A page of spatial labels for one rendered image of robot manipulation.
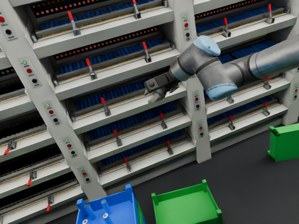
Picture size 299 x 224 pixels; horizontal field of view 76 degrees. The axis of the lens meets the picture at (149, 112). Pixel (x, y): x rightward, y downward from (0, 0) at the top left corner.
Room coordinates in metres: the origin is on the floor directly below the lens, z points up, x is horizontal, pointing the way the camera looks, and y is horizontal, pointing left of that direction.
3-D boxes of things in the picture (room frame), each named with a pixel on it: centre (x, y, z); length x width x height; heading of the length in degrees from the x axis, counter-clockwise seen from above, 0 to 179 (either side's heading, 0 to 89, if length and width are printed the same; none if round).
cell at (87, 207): (0.48, 0.30, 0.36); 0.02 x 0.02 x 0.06
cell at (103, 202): (0.48, 0.24, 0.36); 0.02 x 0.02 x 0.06
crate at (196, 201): (0.63, -0.04, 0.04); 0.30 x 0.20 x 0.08; 90
